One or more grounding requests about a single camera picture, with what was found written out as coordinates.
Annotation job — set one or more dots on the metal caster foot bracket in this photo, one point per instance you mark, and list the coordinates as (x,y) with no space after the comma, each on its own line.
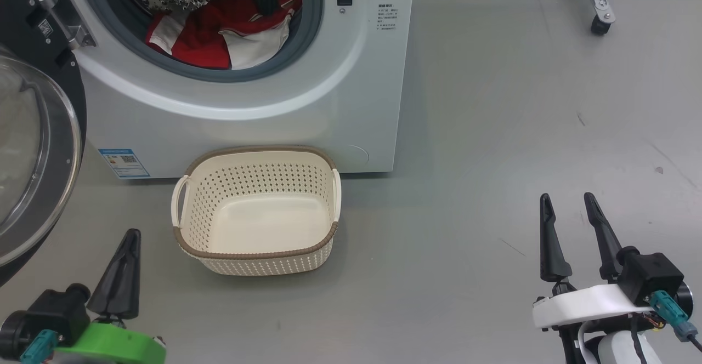
(599,2)

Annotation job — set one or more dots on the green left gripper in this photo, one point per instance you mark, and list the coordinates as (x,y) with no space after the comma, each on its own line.
(109,347)

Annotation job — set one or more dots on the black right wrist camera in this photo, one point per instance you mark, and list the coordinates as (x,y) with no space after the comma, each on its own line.
(650,273)

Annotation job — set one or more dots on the red basketball jersey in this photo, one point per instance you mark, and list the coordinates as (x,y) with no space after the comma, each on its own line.
(203,35)

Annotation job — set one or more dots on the white garment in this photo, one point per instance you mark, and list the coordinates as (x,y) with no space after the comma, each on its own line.
(255,46)

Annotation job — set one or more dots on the black glass washing machine door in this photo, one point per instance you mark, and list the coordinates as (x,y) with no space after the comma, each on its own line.
(33,150)

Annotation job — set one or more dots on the white washing machine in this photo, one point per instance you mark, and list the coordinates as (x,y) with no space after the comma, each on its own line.
(340,106)

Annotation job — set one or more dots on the blue energy label sticker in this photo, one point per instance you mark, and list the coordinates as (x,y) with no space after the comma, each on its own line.
(125,164)

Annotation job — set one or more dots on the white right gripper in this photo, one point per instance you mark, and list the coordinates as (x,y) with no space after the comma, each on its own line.
(581,306)

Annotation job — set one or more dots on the cream perforated laundry basket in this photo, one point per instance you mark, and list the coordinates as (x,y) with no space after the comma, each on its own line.
(263,227)

